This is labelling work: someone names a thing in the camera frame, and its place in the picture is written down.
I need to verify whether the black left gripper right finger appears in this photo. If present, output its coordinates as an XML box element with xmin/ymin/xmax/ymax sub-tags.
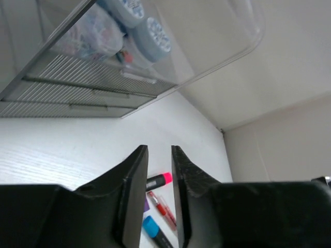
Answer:
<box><xmin>171</xmin><ymin>146</ymin><xmax>330</xmax><ymax>247</ymax></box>

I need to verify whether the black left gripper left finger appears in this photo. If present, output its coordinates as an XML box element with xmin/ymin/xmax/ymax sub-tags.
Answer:
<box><xmin>1</xmin><ymin>145</ymin><xmax>148</xmax><ymax>247</ymax></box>

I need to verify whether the purple cap highlighter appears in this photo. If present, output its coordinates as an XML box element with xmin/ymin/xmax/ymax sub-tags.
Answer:
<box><xmin>143</xmin><ymin>198</ymin><xmax>150</xmax><ymax>212</ymax></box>

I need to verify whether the blue cap highlighter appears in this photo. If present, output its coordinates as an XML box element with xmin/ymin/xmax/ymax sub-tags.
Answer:
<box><xmin>142</xmin><ymin>215</ymin><xmax>173</xmax><ymax>248</ymax></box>

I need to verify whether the pink cap highlighter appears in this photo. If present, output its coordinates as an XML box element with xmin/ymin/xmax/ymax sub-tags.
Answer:
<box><xmin>146</xmin><ymin>172</ymin><xmax>173</xmax><ymax>192</ymax></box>

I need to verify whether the clear plastic organizer box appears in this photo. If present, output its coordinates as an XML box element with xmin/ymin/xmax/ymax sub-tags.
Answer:
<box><xmin>1</xmin><ymin>1</ymin><xmax>265</xmax><ymax>118</ymax></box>

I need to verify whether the blue jar front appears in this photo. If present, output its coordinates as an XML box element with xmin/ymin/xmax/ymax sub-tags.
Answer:
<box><xmin>131</xmin><ymin>17</ymin><xmax>172</xmax><ymax>63</ymax></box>

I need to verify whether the blue jar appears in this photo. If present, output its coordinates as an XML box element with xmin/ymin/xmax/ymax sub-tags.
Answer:
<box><xmin>131</xmin><ymin>17</ymin><xmax>172</xmax><ymax>63</ymax></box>
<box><xmin>96</xmin><ymin>0</ymin><xmax>145</xmax><ymax>28</ymax></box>

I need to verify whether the blue jar back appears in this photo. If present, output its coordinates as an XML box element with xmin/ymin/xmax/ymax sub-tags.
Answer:
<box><xmin>96</xmin><ymin>0</ymin><xmax>145</xmax><ymax>28</ymax></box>

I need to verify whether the dark red gel pen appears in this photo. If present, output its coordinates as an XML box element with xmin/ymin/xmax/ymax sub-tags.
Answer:
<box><xmin>159</xmin><ymin>196</ymin><xmax>176</xmax><ymax>225</ymax></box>

